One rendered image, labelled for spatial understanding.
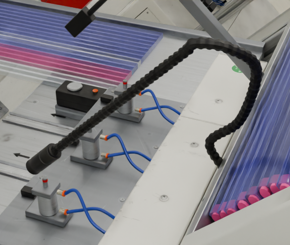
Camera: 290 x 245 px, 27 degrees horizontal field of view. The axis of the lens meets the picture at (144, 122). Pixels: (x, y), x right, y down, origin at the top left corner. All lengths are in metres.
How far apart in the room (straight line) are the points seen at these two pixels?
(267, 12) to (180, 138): 1.92
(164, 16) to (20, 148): 1.26
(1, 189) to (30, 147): 0.10
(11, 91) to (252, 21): 1.00
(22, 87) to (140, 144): 1.61
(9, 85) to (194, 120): 1.59
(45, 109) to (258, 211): 0.61
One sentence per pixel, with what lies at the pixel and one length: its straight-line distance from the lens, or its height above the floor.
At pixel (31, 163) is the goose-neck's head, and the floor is 1.23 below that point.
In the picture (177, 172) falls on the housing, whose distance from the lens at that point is 0.74.
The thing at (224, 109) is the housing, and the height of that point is 1.27.
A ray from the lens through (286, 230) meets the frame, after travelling 0.44.
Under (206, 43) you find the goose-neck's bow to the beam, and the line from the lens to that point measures 0.49.
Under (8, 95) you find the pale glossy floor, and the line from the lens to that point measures 2.34.
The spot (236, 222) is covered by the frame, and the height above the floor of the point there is 1.45.
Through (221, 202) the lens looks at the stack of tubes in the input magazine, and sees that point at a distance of 0.54.
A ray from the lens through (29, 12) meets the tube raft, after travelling 1.30.
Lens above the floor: 1.73
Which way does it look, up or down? 39 degrees down
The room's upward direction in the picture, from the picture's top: 55 degrees clockwise
